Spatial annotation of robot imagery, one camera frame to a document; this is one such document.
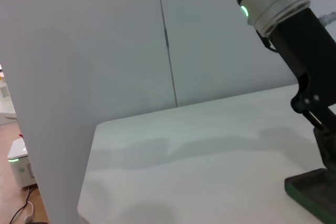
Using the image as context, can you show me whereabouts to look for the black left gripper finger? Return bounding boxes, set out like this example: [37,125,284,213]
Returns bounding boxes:
[301,108,336,174]

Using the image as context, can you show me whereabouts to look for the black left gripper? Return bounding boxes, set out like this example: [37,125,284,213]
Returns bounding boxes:
[268,7,336,116]

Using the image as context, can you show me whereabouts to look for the green glasses case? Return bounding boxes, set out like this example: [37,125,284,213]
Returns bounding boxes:
[285,167,336,224]

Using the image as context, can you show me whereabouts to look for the white box device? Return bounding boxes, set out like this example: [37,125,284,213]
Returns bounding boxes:
[7,138,38,189]

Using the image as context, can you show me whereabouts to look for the white background furniture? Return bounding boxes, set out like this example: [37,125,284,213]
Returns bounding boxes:
[0,63,17,126]

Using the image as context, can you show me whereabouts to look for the grey braided cable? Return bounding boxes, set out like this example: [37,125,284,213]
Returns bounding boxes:
[318,10,336,26]

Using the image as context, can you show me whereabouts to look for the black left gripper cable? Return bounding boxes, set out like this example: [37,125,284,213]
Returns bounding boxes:
[256,29,278,53]

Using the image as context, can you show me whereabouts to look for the white floor cable plug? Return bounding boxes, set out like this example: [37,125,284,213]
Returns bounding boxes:
[24,199,35,222]

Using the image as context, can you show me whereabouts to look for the black floor cable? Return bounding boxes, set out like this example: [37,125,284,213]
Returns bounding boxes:
[7,187,36,224]

